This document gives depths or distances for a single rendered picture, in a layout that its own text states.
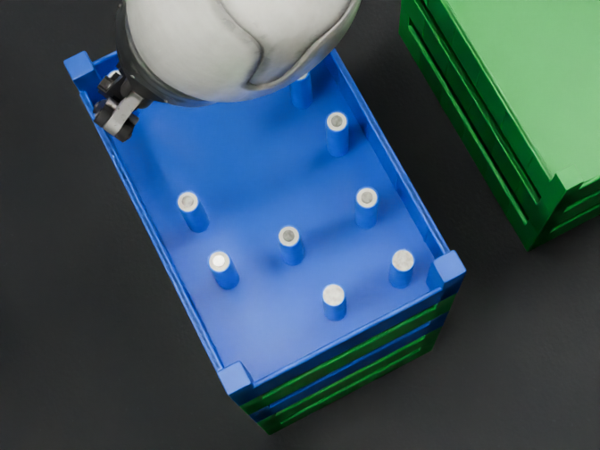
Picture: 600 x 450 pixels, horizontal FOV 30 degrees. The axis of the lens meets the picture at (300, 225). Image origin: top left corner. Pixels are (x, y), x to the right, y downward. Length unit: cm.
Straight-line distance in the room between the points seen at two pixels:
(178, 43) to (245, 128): 43
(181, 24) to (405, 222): 45
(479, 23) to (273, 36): 69
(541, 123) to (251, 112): 32
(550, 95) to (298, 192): 32
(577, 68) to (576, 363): 32
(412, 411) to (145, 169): 44
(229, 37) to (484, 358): 79
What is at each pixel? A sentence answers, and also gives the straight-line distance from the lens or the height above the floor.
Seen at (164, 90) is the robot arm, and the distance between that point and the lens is 65.
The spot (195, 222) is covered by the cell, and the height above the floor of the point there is 36.
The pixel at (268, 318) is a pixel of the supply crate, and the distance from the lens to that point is 91.
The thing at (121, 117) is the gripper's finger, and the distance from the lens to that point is 75.
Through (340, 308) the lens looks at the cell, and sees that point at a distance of 86.
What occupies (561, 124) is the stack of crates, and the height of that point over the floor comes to 16.
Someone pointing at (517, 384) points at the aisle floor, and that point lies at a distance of 124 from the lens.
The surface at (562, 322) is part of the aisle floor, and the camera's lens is 126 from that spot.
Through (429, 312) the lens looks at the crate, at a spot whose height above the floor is 29.
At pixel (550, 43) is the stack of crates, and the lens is 117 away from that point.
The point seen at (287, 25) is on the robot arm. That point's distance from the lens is 49.
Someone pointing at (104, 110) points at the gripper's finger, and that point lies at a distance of 75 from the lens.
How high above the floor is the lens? 122
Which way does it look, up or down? 75 degrees down
